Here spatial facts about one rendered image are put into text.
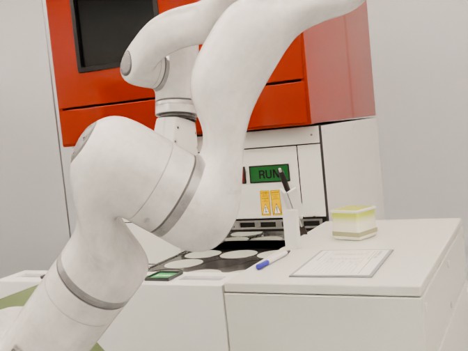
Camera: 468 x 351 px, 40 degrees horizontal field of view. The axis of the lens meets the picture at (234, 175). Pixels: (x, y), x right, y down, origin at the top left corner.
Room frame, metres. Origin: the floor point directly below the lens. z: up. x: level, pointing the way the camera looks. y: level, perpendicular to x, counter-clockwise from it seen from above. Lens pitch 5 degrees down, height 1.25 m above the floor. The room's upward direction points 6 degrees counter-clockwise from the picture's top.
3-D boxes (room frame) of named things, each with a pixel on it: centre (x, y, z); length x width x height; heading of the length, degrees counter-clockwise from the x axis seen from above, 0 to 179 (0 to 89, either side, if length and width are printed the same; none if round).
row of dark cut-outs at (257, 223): (1.81, -0.02, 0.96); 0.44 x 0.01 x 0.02; 65
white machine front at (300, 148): (1.89, 0.13, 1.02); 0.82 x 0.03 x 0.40; 65
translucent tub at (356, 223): (1.44, -0.26, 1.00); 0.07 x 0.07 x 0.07; 44
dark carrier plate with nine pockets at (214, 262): (1.61, 0.05, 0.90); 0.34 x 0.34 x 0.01; 64
